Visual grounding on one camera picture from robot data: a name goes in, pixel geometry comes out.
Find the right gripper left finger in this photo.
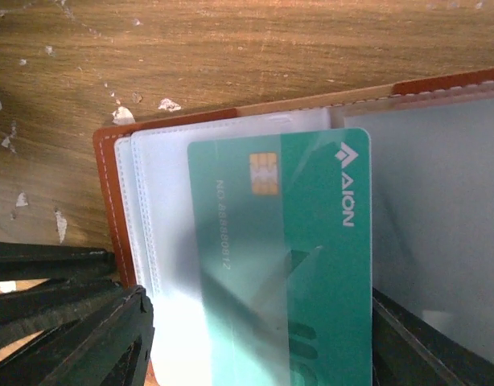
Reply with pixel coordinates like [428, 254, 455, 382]
[0, 284, 154, 385]

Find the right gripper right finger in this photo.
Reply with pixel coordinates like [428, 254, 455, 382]
[373, 289, 494, 386]

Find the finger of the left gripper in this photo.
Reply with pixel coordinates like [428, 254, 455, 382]
[0, 242, 122, 342]

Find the green credit card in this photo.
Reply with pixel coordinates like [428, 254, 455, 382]
[187, 128, 373, 385]

